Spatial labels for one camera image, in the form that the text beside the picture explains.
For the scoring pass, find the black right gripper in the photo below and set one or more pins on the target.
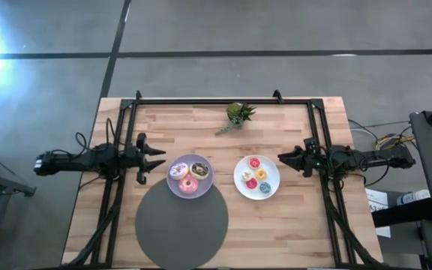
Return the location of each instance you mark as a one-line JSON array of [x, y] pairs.
[[311, 159]]

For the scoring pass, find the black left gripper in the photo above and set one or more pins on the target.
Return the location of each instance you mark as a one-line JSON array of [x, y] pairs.
[[135, 159]]

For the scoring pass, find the large lilac iced donut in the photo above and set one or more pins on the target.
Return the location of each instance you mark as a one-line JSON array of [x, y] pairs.
[[174, 173]]

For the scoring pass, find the small pink donut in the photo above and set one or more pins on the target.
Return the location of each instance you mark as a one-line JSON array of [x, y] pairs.
[[257, 164]]

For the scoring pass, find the small yellow donut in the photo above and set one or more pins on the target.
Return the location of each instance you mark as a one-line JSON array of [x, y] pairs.
[[258, 177]]

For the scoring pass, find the large pink iced donut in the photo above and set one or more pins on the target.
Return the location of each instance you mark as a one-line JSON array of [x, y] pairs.
[[183, 188]]

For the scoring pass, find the small blue donut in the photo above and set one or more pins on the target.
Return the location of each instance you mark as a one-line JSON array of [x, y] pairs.
[[262, 190]]

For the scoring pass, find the large chocolate sprinkled donut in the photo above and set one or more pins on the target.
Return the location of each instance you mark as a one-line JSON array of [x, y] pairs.
[[194, 174]]

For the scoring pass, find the small red striped donut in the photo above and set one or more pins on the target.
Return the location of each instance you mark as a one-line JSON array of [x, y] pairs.
[[248, 186]]

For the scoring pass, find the small cream donut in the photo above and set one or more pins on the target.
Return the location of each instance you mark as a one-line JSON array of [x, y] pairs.
[[244, 178]]

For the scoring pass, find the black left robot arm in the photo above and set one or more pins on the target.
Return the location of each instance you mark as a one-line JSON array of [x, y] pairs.
[[73, 161]]

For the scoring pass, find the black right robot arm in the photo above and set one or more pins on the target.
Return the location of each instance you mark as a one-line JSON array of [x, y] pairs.
[[373, 158]]

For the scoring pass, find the white plate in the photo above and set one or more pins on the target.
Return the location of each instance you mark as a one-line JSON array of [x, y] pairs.
[[272, 168]]

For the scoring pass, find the purple plate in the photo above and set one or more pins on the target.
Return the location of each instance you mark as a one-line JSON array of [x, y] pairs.
[[205, 186]]

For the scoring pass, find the green potted plant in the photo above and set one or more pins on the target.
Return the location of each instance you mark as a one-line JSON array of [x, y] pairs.
[[238, 114]]

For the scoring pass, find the grey round woven placemat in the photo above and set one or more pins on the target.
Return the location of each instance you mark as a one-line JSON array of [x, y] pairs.
[[180, 228]]

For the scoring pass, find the white paper sheet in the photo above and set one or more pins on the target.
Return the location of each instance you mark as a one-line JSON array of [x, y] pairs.
[[377, 198]]

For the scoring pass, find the white bottle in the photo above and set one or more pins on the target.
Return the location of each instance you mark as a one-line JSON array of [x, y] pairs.
[[413, 197]]

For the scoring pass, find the black aluminium rig frame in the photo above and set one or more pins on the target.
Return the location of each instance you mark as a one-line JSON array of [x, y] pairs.
[[219, 101]]

